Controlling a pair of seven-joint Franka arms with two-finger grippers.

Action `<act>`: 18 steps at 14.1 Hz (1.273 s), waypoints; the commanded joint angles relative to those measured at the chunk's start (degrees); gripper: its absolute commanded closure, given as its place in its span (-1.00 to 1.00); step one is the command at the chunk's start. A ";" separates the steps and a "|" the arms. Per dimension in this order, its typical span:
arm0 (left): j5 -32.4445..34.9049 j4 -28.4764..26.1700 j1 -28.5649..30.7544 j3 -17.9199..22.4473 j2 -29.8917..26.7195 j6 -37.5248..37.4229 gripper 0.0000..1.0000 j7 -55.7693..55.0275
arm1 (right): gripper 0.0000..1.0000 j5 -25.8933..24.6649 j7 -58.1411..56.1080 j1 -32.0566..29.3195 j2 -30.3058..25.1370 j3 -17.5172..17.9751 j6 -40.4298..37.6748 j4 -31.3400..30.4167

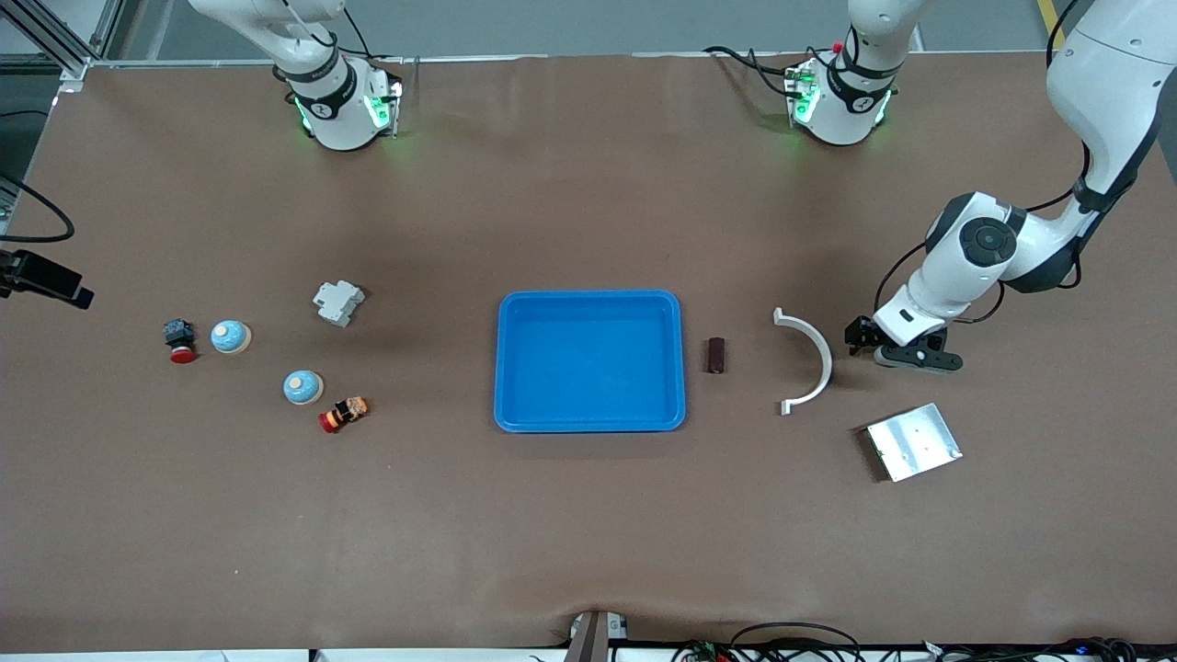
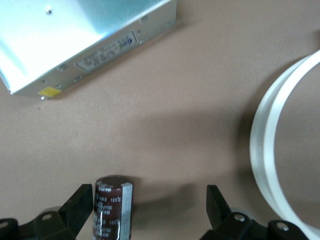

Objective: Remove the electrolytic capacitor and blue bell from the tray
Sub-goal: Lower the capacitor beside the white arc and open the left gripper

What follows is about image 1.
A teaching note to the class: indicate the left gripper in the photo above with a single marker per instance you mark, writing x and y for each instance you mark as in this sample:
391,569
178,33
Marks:
862,334

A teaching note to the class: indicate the dark brown block capacitor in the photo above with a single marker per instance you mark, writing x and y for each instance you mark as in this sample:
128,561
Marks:
715,356

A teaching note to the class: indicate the light blue dome bell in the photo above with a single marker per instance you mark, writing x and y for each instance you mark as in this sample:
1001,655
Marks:
230,336
302,387

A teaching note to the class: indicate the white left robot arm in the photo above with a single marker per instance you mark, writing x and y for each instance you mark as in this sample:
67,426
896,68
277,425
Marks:
1103,83

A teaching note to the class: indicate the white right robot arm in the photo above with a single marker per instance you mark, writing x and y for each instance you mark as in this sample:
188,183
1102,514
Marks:
336,101

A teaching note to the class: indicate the silver metal plate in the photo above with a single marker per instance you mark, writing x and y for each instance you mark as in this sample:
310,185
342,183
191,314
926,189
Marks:
915,443

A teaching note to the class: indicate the red button black blue body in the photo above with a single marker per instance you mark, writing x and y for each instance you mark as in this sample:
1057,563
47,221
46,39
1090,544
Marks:
180,340

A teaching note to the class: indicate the blue plastic tray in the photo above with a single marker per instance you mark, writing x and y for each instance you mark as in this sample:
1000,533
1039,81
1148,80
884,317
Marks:
588,368

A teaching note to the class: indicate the white circuit breaker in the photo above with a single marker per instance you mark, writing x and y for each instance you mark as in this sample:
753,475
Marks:
338,302

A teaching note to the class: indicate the red button orange body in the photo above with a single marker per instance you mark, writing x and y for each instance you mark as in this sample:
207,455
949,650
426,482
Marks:
343,414

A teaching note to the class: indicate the white curved bracket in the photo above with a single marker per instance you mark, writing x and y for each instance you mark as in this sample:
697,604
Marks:
827,363

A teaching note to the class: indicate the aluminium frame profile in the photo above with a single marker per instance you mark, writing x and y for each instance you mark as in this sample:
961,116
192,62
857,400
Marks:
51,37

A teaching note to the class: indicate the grey metal bracket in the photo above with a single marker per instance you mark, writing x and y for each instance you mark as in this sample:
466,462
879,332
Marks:
593,639

